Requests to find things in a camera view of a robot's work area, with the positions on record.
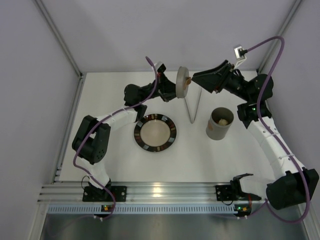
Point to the grey container lid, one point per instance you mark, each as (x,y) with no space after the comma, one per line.
(183,80)

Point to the slotted grey cable duct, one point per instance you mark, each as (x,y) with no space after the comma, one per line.
(126,209)

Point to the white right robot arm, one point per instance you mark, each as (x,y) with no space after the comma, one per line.
(294,184)

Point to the metal serving tongs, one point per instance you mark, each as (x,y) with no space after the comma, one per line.
(192,102)

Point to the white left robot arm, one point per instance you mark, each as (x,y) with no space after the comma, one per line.
(92,137)

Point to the left aluminium frame post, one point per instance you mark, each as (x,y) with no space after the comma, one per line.
(57,35)

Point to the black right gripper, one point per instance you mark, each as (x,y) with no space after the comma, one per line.
(222,80)

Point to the black patterned round plate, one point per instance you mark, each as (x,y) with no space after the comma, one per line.
(155,132)

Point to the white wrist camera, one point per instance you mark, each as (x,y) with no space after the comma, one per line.
(160,67)
(240,55)

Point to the aluminium mounting rail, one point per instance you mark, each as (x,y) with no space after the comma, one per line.
(136,192)

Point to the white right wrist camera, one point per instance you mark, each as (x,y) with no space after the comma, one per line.
(240,55)

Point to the grey cylindrical lunch container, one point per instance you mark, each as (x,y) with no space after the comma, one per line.
(215,131)

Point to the white steamed bun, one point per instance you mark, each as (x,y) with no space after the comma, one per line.
(223,122)

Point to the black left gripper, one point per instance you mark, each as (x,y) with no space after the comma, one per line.
(162,87)

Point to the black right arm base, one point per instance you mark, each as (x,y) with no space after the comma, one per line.
(226,193)

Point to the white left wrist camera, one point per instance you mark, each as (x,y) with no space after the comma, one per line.
(160,67)

